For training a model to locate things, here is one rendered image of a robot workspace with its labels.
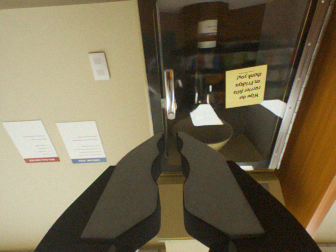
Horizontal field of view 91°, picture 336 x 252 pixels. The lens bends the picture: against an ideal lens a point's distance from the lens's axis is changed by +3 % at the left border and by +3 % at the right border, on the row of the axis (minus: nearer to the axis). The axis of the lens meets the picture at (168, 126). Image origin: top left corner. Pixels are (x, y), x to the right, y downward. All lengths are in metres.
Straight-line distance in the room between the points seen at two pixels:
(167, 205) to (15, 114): 0.93
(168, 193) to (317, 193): 0.34
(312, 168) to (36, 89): 1.08
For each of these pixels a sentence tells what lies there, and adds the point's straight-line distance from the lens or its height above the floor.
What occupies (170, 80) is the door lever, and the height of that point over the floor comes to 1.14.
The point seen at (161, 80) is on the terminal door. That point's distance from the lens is 0.33.
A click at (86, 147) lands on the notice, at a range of 1.05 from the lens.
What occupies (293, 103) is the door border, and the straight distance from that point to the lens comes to 0.43.
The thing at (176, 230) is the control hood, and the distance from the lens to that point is 0.47.
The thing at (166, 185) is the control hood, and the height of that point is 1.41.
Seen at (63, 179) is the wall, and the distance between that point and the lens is 1.29.
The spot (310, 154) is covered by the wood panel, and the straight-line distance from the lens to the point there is 0.51.
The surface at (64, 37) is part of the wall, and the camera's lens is 0.88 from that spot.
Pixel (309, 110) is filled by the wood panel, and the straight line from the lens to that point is 0.50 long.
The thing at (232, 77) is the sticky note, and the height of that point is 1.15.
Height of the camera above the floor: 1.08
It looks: 27 degrees up
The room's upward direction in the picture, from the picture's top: 176 degrees clockwise
